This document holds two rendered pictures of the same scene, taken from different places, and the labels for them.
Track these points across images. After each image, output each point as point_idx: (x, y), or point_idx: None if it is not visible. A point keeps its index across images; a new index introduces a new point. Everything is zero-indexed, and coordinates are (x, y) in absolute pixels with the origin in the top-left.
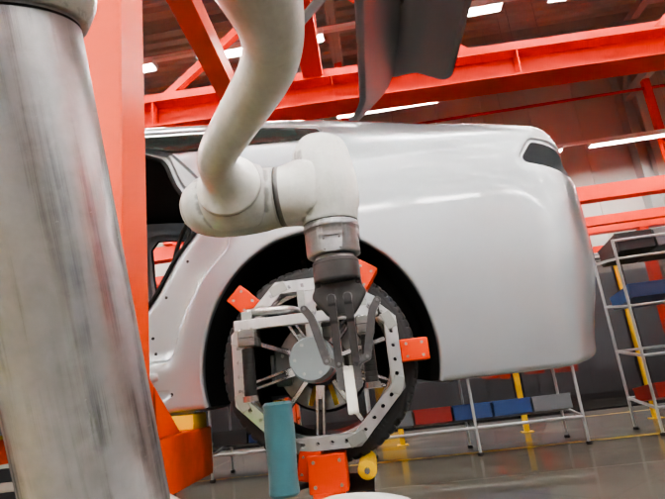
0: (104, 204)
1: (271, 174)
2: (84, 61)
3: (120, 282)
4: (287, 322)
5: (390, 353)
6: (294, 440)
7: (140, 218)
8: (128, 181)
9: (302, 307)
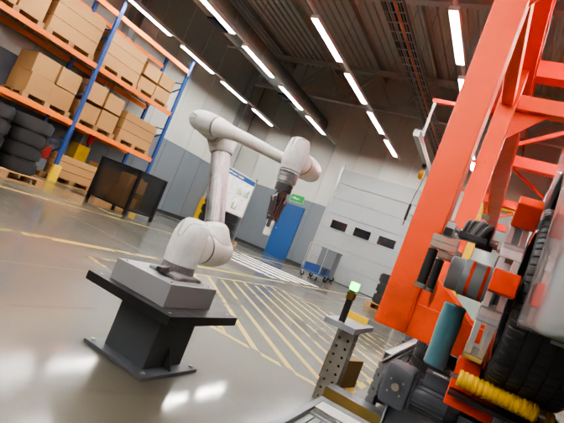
0: (212, 174)
1: None
2: (216, 155)
3: (211, 185)
4: None
5: None
6: (442, 330)
7: (448, 183)
8: (440, 164)
9: None
